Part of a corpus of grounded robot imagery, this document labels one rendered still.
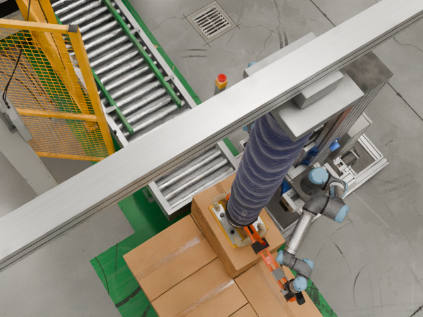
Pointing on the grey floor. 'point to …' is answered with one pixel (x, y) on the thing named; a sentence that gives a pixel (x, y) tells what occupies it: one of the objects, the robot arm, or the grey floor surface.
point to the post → (219, 87)
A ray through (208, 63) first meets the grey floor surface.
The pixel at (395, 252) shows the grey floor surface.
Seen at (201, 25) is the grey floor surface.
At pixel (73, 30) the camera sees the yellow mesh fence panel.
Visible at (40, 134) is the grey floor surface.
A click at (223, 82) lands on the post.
